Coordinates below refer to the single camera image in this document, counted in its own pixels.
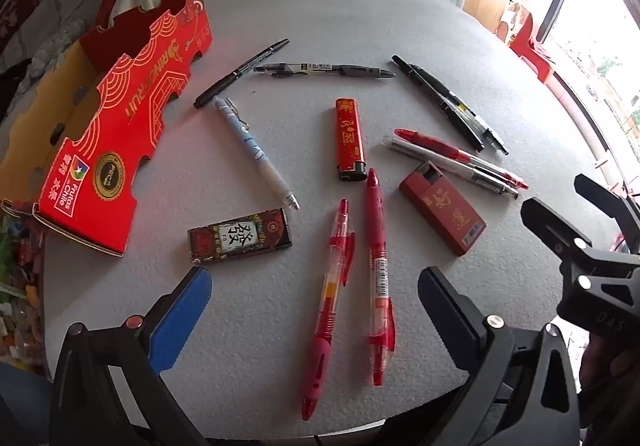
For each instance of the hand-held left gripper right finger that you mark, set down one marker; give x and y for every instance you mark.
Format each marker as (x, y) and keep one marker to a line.
(450, 316)

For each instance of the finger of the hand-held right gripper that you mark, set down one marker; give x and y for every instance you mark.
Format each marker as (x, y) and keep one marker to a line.
(607, 201)
(550, 226)

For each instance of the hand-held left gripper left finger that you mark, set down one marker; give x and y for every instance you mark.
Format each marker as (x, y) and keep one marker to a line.
(185, 316)

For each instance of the red gel pen white label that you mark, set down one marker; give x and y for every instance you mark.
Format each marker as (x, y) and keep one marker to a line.
(381, 276)

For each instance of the small dark printed packet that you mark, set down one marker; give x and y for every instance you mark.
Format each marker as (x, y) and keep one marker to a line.
(240, 236)

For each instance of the small red packet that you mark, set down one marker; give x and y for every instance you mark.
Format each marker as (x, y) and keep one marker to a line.
(445, 213)

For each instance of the clear pen with black grip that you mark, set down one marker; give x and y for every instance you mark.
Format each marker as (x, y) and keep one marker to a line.
(487, 133)

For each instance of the slim red pen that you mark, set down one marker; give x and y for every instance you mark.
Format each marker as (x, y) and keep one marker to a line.
(450, 153)

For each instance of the red gel pen yellow core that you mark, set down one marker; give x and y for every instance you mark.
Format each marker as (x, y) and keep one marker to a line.
(327, 296)

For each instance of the silver white pen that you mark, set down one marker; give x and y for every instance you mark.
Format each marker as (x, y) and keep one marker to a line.
(440, 165)

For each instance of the solid black pen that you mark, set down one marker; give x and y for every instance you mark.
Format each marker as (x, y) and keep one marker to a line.
(440, 104)

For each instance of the light blue pen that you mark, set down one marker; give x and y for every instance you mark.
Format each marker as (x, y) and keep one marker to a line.
(255, 151)

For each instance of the red cardboard box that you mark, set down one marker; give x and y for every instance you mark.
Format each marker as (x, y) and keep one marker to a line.
(125, 126)

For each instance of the red lighter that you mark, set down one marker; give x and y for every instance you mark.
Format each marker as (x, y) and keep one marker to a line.
(349, 141)

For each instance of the thin black marker pen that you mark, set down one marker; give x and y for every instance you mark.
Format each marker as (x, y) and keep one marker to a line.
(240, 73)

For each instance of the black clear gel pen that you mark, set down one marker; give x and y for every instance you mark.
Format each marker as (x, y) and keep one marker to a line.
(325, 69)

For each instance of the pile of colourful small items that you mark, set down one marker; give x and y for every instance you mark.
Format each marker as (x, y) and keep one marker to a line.
(20, 286)

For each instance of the red plastic chair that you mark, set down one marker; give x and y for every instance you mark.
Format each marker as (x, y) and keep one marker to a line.
(532, 48)

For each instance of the window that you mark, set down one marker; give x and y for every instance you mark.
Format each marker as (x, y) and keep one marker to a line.
(590, 26)

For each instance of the dark red printed cushion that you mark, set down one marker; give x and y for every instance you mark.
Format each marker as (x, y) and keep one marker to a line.
(17, 8)

